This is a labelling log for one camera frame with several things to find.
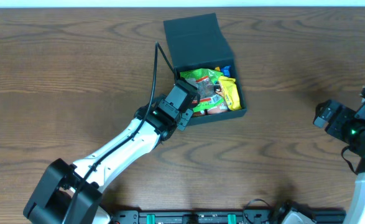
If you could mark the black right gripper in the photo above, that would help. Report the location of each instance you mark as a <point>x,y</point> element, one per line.
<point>344,115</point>

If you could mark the green candy bag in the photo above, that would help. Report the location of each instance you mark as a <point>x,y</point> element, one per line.
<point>205,79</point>

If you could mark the small red Pringles can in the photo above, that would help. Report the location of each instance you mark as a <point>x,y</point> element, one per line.
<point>221,108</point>

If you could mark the yellow snack packet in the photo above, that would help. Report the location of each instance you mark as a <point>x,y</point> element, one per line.
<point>230,92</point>

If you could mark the blue cookie roll packet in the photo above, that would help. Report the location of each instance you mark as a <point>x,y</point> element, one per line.
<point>226,71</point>

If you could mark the dark green gift box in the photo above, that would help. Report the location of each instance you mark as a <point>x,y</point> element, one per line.
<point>197,42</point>

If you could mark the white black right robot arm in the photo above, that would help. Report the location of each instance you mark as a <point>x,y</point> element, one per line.
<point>356,212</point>

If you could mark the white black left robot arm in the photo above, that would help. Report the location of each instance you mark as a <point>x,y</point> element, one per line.
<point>72,193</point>

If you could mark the black aluminium mounting rail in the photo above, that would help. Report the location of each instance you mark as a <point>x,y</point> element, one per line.
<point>284,212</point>

